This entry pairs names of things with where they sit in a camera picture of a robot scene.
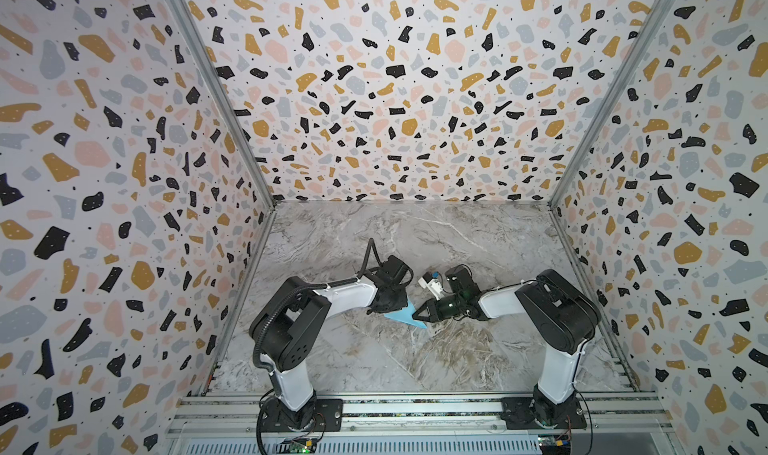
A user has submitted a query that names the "light blue paper sheet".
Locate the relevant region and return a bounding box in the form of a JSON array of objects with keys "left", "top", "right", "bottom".
[{"left": 384, "top": 299, "right": 427, "bottom": 329}]

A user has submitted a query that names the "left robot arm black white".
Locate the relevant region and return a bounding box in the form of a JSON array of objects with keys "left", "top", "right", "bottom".
[{"left": 248, "top": 255, "right": 414, "bottom": 425}]

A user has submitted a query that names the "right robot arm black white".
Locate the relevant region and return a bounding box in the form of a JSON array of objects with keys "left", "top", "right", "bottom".
[{"left": 412, "top": 265, "right": 600, "bottom": 427}]

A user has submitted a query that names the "left green circuit board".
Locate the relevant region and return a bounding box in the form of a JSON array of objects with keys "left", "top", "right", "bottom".
[{"left": 276, "top": 438, "right": 318, "bottom": 454}]

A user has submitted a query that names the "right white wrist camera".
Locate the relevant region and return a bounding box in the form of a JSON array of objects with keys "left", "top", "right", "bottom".
[{"left": 418, "top": 271, "right": 446, "bottom": 300}]

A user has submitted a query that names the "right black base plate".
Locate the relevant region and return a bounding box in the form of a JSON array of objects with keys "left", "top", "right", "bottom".
[{"left": 500, "top": 395, "right": 588, "bottom": 430}]

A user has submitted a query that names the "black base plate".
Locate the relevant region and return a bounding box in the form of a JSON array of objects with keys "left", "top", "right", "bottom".
[
  {"left": 500, "top": 395, "right": 588, "bottom": 430},
  {"left": 259, "top": 397, "right": 344, "bottom": 433}
]

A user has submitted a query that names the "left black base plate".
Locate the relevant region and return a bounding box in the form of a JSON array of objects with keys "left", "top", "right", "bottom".
[{"left": 259, "top": 397, "right": 344, "bottom": 433}]

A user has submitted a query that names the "right circuit board with wires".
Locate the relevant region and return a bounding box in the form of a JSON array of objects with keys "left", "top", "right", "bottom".
[{"left": 538, "top": 435, "right": 572, "bottom": 455}]

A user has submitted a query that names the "aluminium front rail frame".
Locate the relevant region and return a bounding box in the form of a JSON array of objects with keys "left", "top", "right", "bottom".
[{"left": 164, "top": 392, "right": 684, "bottom": 454}]

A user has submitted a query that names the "left aluminium corner post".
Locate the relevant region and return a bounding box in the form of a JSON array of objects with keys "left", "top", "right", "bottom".
[{"left": 166, "top": 0, "right": 276, "bottom": 212}]

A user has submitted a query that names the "aluminium corner post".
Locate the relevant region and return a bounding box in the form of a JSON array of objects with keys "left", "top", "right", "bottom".
[
  {"left": 166, "top": 0, "right": 276, "bottom": 212},
  {"left": 548, "top": 0, "right": 676, "bottom": 213}
]

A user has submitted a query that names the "right aluminium corner post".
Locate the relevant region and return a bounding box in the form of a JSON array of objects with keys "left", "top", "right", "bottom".
[{"left": 548, "top": 0, "right": 676, "bottom": 213}]

